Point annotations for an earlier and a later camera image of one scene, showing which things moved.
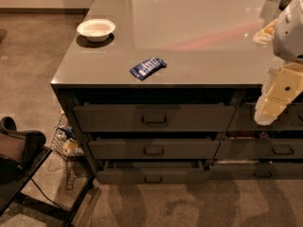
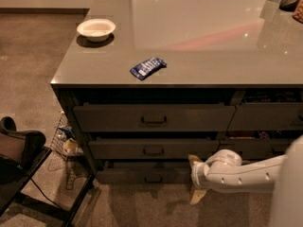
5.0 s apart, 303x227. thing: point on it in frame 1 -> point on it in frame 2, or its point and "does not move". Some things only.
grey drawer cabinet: (160, 86) does not move
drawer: (153, 172) does not move
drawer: (259, 149) does not move
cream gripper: (290, 37) -> (196, 176)
